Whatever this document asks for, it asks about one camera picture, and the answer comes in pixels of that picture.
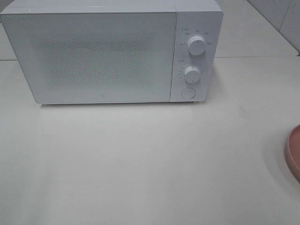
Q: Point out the round white door button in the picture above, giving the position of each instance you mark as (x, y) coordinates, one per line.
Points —
(188, 93)

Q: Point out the white microwave door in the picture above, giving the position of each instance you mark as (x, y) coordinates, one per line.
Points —
(94, 58)

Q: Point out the pink round plate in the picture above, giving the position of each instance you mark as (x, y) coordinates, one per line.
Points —
(292, 152)

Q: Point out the lower white microwave knob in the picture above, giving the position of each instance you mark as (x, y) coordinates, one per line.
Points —
(192, 74)

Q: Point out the white microwave knob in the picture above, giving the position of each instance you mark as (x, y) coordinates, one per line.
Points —
(196, 44)
(192, 74)

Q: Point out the upper white microwave knob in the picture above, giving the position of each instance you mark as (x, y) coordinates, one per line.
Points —
(196, 44)

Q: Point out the white microwave oven body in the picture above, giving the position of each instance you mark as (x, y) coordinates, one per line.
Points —
(192, 17)

